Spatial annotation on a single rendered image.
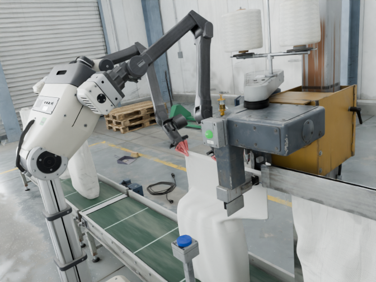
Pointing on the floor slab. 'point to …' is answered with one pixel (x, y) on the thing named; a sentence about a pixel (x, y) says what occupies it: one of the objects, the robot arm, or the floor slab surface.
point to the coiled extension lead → (164, 189)
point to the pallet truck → (181, 109)
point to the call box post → (189, 272)
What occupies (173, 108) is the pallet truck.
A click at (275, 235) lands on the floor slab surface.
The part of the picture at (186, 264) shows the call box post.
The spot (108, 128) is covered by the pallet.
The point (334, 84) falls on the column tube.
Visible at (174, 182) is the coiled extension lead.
